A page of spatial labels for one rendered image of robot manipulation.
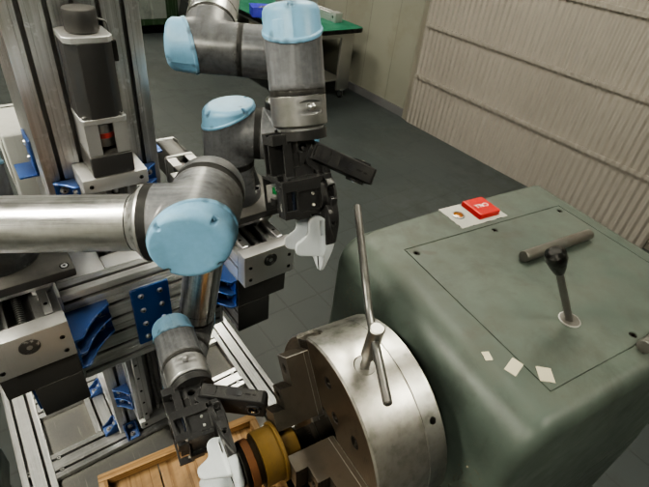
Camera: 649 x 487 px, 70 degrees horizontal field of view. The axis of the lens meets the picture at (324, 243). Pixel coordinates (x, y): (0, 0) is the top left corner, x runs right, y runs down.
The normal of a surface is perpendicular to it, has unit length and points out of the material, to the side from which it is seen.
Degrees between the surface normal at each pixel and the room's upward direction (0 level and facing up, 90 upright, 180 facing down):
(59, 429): 0
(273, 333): 0
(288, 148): 70
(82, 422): 0
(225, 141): 90
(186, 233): 89
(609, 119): 90
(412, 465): 62
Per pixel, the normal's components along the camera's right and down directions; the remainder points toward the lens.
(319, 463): 0.02, -0.88
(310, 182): 0.48, 0.26
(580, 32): -0.80, 0.29
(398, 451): 0.44, -0.05
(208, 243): 0.12, 0.60
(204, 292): 0.36, 0.64
